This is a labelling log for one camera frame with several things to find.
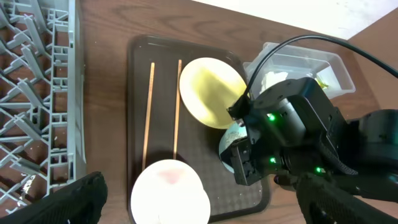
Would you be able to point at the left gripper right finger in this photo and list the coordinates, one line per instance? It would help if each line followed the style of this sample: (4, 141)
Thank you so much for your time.
(322, 202)

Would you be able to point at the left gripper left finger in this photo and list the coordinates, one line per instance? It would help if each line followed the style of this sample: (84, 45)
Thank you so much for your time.
(79, 202)

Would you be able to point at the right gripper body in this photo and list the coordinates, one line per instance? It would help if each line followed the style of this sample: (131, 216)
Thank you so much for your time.
(291, 128)

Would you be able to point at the snack wrapper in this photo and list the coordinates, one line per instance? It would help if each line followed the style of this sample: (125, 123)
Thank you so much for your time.
(322, 84)

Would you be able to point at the white napkin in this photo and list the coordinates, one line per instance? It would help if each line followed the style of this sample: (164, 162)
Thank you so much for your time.
(271, 79)

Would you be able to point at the food scraps rice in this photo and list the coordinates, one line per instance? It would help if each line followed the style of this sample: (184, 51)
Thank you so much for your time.
(234, 134)

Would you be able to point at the wooden chopstick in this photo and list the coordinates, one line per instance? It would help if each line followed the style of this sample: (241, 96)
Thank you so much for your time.
(177, 110)
(148, 112)

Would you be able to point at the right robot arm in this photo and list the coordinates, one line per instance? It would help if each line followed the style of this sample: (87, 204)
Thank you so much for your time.
(370, 151)

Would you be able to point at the grey dishwasher rack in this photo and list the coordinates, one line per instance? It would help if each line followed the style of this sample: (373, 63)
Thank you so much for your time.
(42, 77)

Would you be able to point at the clear plastic bin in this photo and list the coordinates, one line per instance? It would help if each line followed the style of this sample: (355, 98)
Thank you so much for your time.
(300, 62)

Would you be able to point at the pink bowl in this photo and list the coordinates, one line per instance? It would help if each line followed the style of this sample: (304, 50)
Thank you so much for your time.
(169, 191)

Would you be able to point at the yellow plate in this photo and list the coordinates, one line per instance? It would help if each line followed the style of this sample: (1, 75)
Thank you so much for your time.
(208, 87)

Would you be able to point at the dark brown serving tray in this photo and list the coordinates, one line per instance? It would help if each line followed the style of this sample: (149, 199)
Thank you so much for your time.
(197, 143)

